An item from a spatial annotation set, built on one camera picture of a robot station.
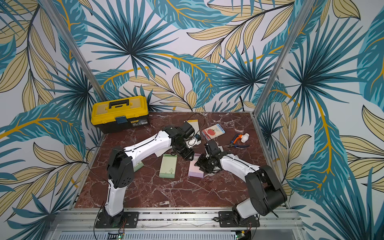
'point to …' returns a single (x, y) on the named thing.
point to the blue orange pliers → (236, 138)
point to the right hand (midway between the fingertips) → (195, 165)
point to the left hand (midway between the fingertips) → (189, 159)
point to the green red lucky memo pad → (168, 166)
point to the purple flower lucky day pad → (194, 170)
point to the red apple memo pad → (213, 132)
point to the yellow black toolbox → (111, 116)
